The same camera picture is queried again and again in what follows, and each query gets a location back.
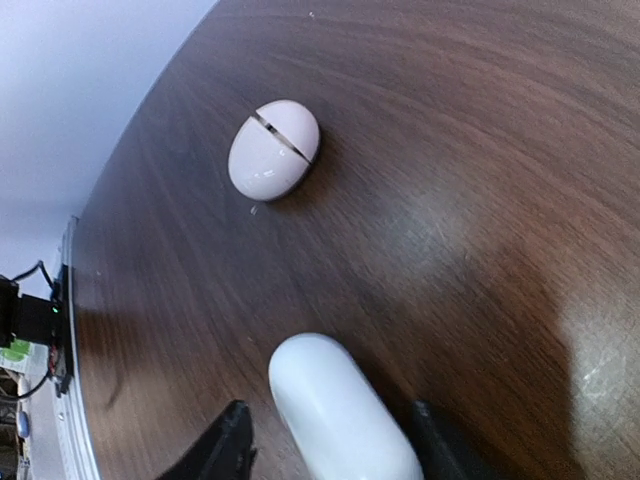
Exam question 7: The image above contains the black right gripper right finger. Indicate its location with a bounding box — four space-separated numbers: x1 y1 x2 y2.
412 400 500 480

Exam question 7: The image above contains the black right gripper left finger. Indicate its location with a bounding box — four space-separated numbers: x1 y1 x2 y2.
159 400 257 480

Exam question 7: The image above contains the white oval charging case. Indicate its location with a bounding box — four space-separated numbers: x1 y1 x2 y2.
268 333 424 479

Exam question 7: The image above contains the pink earbud charging case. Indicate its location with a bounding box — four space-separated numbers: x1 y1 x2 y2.
228 100 321 202

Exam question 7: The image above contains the blue case on bench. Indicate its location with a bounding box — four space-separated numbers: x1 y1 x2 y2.
16 411 30 439

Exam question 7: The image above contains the green white carton box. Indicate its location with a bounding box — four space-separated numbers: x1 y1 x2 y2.
0 339 34 375

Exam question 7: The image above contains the aluminium front frame rail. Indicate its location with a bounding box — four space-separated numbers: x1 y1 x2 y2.
53 216 101 480

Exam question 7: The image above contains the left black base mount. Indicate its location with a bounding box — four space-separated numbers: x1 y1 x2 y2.
1 262 74 404

